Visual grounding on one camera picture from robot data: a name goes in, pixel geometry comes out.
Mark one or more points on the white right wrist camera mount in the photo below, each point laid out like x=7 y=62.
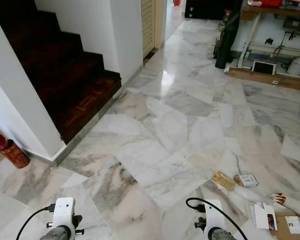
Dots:
x=215 y=215

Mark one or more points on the long black upright bag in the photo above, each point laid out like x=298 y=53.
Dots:
x=227 y=40

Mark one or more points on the red white crumpled wrapper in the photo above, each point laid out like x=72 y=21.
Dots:
x=278 y=199

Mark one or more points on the cream louvered door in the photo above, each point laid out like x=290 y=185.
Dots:
x=147 y=25

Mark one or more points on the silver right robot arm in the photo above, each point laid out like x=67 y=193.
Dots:
x=222 y=235

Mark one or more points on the dark wooden staircase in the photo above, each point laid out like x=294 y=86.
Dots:
x=54 y=65

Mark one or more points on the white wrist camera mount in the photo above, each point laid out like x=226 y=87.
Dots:
x=63 y=210
x=215 y=215

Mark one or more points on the white packaging card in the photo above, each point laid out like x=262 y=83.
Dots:
x=264 y=216

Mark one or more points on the flat gold box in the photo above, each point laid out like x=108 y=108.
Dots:
x=223 y=180

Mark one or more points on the long wooden plank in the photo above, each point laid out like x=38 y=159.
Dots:
x=265 y=78

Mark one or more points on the dark grey device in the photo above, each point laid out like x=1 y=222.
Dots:
x=296 y=25

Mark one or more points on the black low cabinet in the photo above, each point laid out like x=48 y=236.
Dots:
x=210 y=9

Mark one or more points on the brown labelled cardboard box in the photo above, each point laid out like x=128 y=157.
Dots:
x=281 y=232

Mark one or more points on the red plastic container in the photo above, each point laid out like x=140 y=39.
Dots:
x=272 y=2

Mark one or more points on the white framed tablet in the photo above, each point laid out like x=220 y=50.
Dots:
x=263 y=67

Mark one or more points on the small white printed packet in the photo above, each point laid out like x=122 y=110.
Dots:
x=246 y=180

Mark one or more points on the white plastic jug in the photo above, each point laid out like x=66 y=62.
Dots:
x=298 y=66

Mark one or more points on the red cylindrical can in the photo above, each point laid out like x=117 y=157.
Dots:
x=9 y=150

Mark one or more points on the wooden table with white frame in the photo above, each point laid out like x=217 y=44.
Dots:
x=270 y=11

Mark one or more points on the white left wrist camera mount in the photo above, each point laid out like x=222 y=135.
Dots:
x=63 y=210

